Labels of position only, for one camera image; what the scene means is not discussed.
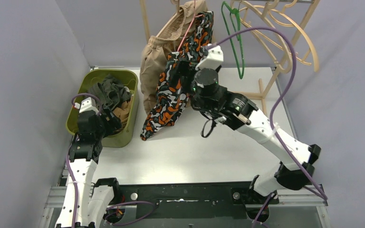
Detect olive green plastic basket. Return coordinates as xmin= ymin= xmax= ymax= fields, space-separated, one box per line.
xmin=66 ymin=68 xmax=139 ymax=149

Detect brown shorts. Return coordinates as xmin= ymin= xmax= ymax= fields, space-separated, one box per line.
xmin=113 ymin=99 xmax=132 ymax=129

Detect dark green shorts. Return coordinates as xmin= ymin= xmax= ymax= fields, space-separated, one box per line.
xmin=88 ymin=74 xmax=132 ymax=111

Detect camouflage patterned shorts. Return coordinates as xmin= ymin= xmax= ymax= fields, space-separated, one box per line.
xmin=140 ymin=11 xmax=214 ymax=141

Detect pink hanger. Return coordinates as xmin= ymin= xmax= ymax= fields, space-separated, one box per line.
xmin=176 ymin=0 xmax=207 ymax=51

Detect wooden hanger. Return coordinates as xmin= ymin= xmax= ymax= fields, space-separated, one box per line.
xmin=231 ymin=0 xmax=293 ymax=75
xmin=259 ymin=0 xmax=319 ymax=74

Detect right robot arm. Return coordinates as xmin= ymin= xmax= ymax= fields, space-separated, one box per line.
xmin=169 ymin=60 xmax=321 ymax=203

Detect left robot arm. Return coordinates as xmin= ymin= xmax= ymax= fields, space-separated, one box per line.
xmin=55 ymin=105 xmax=122 ymax=228

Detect beige shorts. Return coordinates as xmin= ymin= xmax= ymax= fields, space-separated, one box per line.
xmin=139 ymin=5 xmax=196 ymax=114

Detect wooden clothes rack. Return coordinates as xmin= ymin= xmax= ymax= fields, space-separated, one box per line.
xmin=140 ymin=0 xmax=322 ymax=115

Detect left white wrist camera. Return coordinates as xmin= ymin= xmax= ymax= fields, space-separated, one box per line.
xmin=73 ymin=97 xmax=99 ymax=114

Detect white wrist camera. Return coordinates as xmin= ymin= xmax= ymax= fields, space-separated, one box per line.
xmin=195 ymin=44 xmax=224 ymax=70
xmin=73 ymin=97 xmax=99 ymax=114

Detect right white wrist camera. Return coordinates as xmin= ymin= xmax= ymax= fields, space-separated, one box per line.
xmin=195 ymin=44 xmax=224 ymax=70

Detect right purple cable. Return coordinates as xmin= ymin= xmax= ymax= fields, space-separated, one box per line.
xmin=206 ymin=26 xmax=328 ymax=228

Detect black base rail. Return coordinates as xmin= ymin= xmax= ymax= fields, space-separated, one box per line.
xmin=44 ymin=180 xmax=328 ymax=228

